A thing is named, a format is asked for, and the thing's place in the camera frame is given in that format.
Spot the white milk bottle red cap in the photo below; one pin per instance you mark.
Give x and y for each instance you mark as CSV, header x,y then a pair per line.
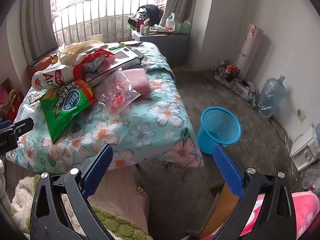
x,y
50,76

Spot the pink plastic bag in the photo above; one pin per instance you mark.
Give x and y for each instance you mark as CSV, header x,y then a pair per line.
x,y
3,95

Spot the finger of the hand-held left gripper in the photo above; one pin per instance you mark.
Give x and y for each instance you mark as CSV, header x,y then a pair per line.
x,y
21,126

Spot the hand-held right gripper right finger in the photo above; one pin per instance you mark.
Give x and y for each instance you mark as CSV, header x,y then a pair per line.
x,y
227,172

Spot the white power strip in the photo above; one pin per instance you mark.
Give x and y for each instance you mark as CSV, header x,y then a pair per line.
x,y
241,88

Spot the black white windowed carton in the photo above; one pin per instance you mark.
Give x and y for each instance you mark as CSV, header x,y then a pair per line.
x,y
130,60

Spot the red plastic wrapper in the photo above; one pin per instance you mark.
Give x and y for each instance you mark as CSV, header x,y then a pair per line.
x,y
100,53

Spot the grey right curtain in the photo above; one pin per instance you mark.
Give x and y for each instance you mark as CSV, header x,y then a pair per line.
x,y
180,2

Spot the metal window railing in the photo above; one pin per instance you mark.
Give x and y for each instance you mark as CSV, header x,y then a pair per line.
x,y
100,10

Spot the clear bag of pink candies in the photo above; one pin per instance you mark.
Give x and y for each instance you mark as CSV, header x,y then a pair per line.
x,y
117,92

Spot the green red snack bag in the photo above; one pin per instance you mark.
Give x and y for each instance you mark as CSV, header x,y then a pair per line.
x,y
62,110

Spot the red thermos bottle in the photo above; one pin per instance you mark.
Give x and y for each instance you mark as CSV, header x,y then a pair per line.
x,y
139,26

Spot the pink knitted cloth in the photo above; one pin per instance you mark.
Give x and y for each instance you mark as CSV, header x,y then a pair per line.
x,y
136,78

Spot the grey nightstand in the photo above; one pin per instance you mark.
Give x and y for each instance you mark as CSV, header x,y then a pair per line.
x,y
170,50

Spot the beige tote bag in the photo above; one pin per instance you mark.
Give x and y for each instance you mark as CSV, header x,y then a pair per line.
x,y
13,103

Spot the pink fleece blanket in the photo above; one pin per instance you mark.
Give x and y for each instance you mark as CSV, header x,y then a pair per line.
x,y
305,210

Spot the grey curtain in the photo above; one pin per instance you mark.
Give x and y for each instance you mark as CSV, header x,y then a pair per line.
x,y
180,2
37,17

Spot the green plastic basket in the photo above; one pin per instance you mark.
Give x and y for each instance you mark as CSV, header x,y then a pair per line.
x,y
182,27

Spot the blue white small box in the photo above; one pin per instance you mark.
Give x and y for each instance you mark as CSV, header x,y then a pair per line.
x,y
93,63

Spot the orange snack packet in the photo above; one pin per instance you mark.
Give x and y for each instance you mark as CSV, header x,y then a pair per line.
x,y
131,43

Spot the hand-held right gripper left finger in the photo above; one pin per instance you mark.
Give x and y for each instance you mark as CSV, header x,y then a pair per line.
x,y
100,170

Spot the large blue water jug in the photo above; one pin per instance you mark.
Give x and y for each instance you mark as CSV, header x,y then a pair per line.
x,y
271,95

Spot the white water dispenser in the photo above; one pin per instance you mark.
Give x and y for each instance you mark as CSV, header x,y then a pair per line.
x,y
305,150

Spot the grey left curtain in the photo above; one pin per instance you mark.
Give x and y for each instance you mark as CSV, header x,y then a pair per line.
x,y
37,17

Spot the brown cardboard box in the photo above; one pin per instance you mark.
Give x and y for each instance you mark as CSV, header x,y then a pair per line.
x,y
40,62

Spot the fluffy white green blanket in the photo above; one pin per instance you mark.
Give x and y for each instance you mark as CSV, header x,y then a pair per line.
x,y
22,192

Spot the blue plastic wastebasket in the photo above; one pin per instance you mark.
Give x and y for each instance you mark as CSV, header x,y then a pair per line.
x,y
207,135

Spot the wall socket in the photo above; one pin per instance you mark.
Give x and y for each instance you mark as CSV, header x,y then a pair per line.
x,y
301,115

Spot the floral quilt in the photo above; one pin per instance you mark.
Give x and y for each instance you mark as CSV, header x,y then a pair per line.
x,y
150,120

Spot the white foam tray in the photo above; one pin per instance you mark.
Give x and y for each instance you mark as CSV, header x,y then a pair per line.
x,y
222,80

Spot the green snack packet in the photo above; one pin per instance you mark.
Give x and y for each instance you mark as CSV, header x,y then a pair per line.
x,y
115,47

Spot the wooden stool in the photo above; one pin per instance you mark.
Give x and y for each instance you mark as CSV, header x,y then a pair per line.
x,y
220,205

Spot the black backpack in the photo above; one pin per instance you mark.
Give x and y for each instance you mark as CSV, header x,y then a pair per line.
x,y
152,12

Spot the white paper cup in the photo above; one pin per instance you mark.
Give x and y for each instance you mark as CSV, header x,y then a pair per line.
x,y
96,38

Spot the white plastic jug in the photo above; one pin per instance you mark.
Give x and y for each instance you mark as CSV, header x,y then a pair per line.
x,y
170,21

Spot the person's leg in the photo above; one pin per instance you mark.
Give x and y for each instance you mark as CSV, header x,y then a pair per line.
x,y
122,195

